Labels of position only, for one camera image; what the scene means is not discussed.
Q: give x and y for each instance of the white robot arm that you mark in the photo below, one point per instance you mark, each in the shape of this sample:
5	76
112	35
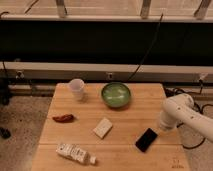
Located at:
180	108

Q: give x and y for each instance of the green ceramic bowl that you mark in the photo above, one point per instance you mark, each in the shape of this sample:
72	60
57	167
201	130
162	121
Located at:
115	94

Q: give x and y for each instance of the black smartphone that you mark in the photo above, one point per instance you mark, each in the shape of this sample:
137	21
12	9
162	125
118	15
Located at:
146	140

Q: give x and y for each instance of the wall power outlet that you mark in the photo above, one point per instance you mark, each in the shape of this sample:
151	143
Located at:
109	76

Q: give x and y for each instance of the clear plastic cup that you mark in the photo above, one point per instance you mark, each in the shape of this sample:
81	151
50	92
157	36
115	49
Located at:
76	86

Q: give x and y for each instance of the red chili pepper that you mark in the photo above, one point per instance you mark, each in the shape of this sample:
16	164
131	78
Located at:
63	118

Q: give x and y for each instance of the wooden table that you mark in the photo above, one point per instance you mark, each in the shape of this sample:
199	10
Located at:
117	150

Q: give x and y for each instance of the white plastic bottle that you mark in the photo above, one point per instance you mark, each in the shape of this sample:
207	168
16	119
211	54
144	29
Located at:
75	153

